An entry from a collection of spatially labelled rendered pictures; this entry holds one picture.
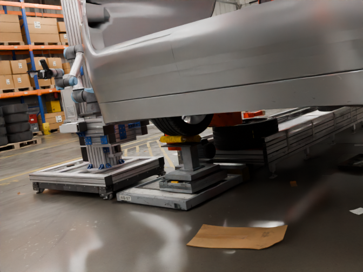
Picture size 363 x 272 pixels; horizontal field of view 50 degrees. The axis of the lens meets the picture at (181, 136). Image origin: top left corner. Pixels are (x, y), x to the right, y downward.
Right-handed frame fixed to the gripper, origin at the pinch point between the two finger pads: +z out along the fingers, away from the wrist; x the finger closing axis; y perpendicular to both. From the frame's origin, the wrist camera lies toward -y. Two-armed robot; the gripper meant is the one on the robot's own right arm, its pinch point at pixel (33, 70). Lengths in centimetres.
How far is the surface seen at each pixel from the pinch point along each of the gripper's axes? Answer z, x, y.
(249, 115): -222, -130, 59
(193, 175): -31, -130, 85
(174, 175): -33, -111, 87
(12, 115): -476, 528, 114
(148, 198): -19, -95, 105
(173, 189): -28, -112, 98
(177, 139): -37, -113, 57
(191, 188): -22, -131, 93
